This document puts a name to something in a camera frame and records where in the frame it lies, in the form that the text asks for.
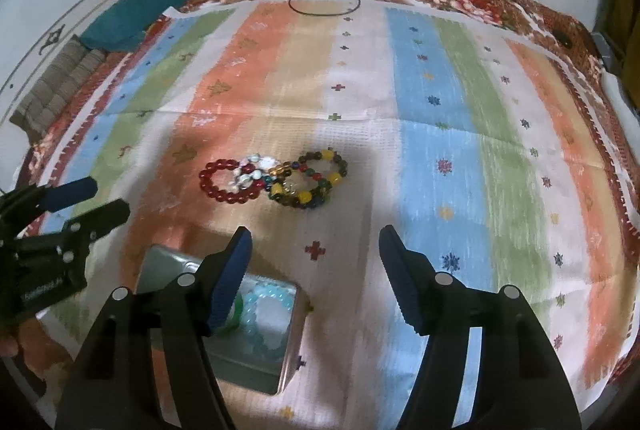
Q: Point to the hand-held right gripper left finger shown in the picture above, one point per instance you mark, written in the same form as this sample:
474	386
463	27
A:
232	280

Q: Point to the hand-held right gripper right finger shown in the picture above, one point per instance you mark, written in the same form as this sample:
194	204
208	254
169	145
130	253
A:
400	280

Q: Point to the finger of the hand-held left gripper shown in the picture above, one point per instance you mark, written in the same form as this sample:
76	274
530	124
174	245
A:
72	192
102	217

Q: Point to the metal tin box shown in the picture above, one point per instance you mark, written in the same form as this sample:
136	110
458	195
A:
292	345

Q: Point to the brown striped pillow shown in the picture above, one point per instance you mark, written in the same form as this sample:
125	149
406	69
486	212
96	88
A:
60	80

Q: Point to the colourful striped mat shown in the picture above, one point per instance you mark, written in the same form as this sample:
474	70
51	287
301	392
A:
440	120

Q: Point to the white bed headboard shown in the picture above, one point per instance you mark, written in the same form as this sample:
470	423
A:
30	30

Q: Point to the small dark object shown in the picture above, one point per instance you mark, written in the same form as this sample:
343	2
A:
565	38

